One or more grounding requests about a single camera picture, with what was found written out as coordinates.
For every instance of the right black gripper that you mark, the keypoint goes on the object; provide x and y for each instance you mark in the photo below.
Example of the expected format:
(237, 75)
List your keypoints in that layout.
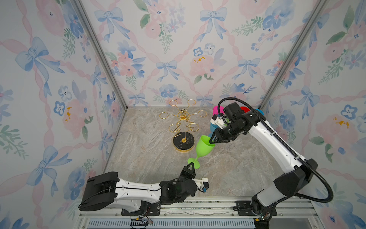
(218, 138)

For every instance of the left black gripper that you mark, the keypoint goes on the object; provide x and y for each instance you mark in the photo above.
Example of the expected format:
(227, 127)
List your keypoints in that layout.
(185, 172)

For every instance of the green wine glass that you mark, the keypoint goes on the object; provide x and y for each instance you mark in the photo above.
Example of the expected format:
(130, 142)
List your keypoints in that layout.
(203, 148)

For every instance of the pink wine glass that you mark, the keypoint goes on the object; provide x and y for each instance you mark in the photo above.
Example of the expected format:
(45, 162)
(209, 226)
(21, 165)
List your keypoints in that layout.
(218, 108)

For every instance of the red wine glass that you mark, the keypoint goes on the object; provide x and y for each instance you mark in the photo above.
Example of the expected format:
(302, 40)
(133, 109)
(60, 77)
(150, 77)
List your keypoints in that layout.
(245, 109)

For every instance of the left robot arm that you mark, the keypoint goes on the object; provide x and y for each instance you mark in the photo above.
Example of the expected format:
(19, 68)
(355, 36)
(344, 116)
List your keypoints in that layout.
(108, 190)

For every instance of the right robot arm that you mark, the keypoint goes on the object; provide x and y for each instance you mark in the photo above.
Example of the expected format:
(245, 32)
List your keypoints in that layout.
(234, 121)

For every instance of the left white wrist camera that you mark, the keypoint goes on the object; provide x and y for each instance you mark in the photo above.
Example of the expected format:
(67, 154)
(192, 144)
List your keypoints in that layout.
(202, 184)

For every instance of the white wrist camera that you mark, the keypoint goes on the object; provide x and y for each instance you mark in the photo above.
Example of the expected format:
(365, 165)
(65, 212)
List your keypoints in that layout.
(219, 121)
(202, 184)

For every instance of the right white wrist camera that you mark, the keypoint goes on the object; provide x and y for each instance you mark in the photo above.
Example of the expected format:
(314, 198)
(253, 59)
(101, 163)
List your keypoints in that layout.
(219, 121)

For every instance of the gold wire glass rack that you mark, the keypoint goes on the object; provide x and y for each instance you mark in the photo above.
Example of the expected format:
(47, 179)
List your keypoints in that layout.
(183, 139)

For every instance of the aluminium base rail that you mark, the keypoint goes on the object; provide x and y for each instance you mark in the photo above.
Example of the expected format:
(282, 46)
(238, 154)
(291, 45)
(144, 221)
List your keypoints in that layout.
(206, 213)

